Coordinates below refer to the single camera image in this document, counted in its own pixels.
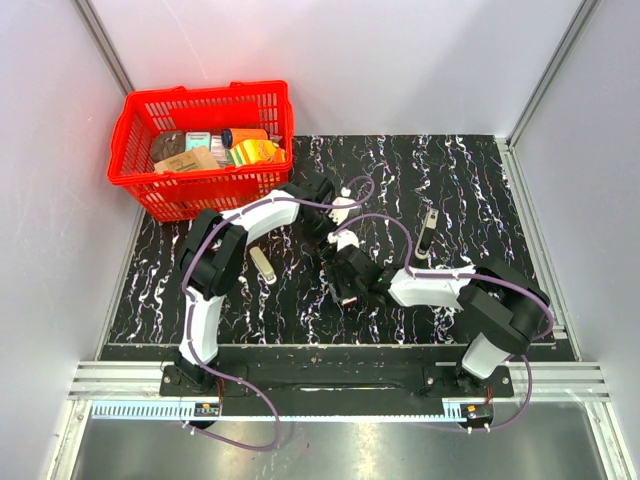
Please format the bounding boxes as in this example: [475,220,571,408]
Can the yellow orange snack box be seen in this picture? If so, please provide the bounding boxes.
[229,139,286,167]

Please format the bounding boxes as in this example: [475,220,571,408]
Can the pale green stapler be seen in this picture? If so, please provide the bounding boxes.
[249,246,277,285]

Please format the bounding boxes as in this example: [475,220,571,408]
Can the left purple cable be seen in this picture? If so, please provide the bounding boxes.
[180,175,376,451]

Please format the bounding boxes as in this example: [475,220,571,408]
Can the staple box red white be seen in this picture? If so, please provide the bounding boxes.
[340,297,358,307]

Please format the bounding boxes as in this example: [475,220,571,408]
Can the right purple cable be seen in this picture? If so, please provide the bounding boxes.
[332,213,556,432]

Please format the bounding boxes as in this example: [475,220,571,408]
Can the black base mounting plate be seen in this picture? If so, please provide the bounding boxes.
[159,346,514,421]

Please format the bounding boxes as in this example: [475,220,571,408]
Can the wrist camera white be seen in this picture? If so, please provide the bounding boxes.
[327,229,360,253]
[328,188,360,226]

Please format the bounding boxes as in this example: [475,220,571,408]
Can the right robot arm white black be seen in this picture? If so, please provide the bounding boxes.
[324,245,554,396]

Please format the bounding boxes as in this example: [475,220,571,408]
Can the brown cardboard packet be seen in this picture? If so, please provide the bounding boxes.
[154,146,220,174]

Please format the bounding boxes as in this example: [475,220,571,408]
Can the orange can blue lid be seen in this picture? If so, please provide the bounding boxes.
[221,128,269,149]

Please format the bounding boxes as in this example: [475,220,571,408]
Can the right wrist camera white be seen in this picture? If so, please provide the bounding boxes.
[327,229,360,253]

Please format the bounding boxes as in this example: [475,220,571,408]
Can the purple cable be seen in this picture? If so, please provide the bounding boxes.
[332,213,556,432]
[180,175,376,451]

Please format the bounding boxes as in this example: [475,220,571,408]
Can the teal small box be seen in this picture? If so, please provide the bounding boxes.
[185,131,211,151]

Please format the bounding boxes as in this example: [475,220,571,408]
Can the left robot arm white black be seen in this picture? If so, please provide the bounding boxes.
[174,176,337,396]

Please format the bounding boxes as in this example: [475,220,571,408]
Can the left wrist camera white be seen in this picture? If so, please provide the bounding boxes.
[328,188,360,226]

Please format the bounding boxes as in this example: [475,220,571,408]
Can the brown round cookie pack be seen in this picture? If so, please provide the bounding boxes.
[150,130,186,163]

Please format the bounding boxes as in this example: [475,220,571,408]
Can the pink white small box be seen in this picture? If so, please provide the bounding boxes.
[210,135,228,163]

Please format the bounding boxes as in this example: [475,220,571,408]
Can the red plastic shopping basket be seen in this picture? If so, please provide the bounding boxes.
[107,80,295,223]

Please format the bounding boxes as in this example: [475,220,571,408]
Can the black marble pattern mat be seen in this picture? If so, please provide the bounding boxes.
[106,134,535,347]

